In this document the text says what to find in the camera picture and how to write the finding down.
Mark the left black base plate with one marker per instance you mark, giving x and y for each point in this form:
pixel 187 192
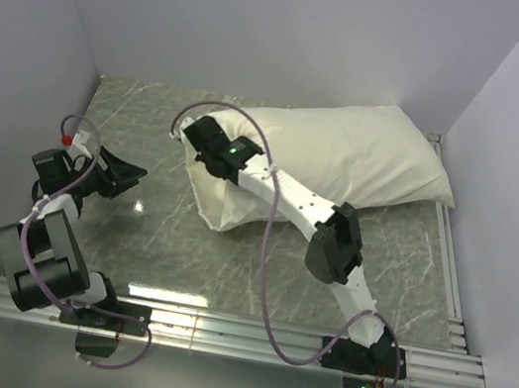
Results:
pixel 121 317

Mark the aluminium front rail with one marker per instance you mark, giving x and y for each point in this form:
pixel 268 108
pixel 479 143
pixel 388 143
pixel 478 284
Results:
pixel 200 330

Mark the cream pillowcase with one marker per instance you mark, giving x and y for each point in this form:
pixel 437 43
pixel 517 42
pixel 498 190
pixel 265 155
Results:
pixel 367 157

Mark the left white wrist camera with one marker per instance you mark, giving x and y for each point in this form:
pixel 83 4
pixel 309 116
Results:
pixel 78 144

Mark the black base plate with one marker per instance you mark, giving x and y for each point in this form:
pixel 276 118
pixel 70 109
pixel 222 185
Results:
pixel 121 317
pixel 348 356

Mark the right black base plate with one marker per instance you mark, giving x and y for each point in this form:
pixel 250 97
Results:
pixel 348 356

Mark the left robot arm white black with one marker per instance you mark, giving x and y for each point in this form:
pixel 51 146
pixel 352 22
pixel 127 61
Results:
pixel 41 258

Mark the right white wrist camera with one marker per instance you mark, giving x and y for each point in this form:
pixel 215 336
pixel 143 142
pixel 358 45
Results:
pixel 177 131

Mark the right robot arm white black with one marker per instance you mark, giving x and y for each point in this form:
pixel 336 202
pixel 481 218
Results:
pixel 334 253

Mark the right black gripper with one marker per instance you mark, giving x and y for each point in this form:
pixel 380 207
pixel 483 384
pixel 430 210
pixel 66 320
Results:
pixel 198 158

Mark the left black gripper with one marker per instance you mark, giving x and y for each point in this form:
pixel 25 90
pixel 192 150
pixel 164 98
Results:
pixel 118 177

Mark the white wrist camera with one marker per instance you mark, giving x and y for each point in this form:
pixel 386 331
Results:
pixel 78 144
pixel 177 131

